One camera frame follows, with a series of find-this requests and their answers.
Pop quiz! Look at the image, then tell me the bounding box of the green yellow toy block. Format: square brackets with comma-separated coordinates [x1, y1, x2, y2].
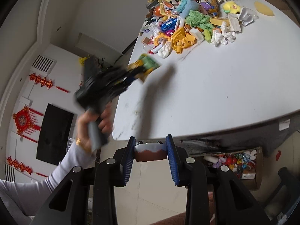
[127, 53, 160, 82]

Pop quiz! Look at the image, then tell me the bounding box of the brown white cake toy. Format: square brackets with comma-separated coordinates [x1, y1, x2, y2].
[134, 142, 167, 162]

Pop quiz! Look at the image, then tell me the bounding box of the white sleeved left forearm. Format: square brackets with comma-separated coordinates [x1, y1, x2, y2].
[1, 142, 96, 224]

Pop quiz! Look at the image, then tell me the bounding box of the cardboard trash box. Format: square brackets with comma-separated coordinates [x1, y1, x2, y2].
[194, 147, 263, 191]

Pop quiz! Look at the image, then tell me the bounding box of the person's left hand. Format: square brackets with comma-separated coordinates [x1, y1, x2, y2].
[76, 102, 112, 154]

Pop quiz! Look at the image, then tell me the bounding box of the black television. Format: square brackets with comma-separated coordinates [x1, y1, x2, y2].
[36, 104, 74, 165]

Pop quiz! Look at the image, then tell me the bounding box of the red chinese knot decoration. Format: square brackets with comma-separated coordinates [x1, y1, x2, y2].
[12, 105, 44, 143]

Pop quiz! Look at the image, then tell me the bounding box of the yellow plastic toy truck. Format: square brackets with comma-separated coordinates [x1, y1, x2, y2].
[171, 27, 197, 54]

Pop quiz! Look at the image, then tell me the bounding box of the green fuzzy cloth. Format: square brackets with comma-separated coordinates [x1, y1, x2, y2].
[185, 10, 215, 32]

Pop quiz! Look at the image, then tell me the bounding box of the light blue plush toy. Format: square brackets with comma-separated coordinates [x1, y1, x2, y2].
[174, 0, 200, 18]

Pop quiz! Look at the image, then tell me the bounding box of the green cylinder toy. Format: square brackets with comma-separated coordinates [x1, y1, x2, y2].
[204, 29, 212, 43]

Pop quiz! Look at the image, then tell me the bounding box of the crumpled white tissue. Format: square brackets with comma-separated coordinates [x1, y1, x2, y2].
[211, 21, 236, 47]

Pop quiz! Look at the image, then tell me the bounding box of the yellow toy case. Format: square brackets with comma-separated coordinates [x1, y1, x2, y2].
[210, 17, 230, 26]

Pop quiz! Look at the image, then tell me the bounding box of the yellow dinosaur toy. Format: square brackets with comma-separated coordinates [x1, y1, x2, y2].
[223, 1, 241, 14]

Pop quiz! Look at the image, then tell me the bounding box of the yellow oval sponge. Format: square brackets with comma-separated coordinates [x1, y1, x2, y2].
[254, 1, 274, 17]

